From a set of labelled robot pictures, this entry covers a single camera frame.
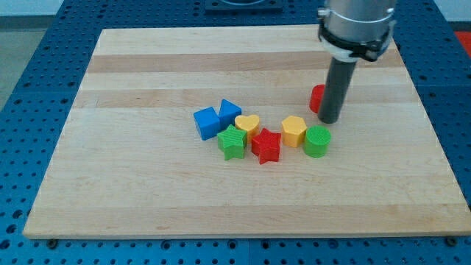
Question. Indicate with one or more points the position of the yellow heart block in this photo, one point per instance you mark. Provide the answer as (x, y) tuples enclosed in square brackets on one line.
[(250, 124)]

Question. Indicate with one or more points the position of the green star block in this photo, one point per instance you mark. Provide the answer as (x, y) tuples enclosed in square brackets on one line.
[(232, 142)]

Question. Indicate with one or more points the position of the blue cube block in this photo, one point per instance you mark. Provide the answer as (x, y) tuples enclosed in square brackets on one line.
[(207, 123)]

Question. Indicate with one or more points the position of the blue triangle block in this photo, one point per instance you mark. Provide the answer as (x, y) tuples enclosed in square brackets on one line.
[(228, 112)]

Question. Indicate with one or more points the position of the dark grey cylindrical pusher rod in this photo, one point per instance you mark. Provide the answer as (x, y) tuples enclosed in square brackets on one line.
[(337, 83)]

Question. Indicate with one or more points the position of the red star block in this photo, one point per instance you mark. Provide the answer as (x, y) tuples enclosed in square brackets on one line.
[(266, 146)]

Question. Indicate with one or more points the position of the red circle block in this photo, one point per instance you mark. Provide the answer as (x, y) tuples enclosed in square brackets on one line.
[(316, 97)]

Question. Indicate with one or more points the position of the light wooden board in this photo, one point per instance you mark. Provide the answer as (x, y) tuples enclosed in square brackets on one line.
[(129, 163)]

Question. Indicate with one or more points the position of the yellow hexagon block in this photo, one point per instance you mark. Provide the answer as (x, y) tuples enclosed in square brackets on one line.
[(293, 131)]

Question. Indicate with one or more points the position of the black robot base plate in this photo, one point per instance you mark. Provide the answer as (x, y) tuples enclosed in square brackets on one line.
[(243, 5)]

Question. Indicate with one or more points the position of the green circle block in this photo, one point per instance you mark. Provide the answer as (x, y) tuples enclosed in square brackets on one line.
[(317, 140)]

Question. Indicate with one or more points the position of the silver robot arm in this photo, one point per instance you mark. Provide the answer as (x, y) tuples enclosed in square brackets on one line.
[(351, 30)]

